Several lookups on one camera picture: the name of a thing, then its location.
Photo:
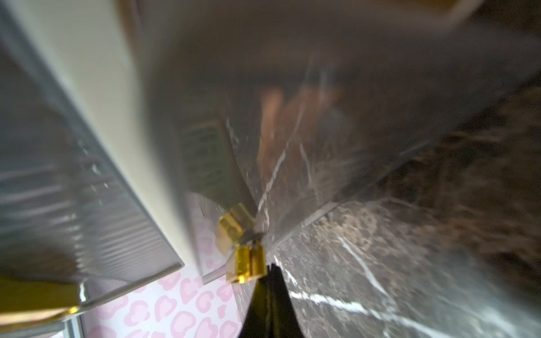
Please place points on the pink fruit knife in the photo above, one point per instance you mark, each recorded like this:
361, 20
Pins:
290, 125

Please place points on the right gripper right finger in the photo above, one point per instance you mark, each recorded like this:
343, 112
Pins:
283, 320

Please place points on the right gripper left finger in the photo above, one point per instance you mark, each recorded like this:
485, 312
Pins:
257, 323

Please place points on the beige three-drawer organizer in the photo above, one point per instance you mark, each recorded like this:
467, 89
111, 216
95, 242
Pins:
129, 176

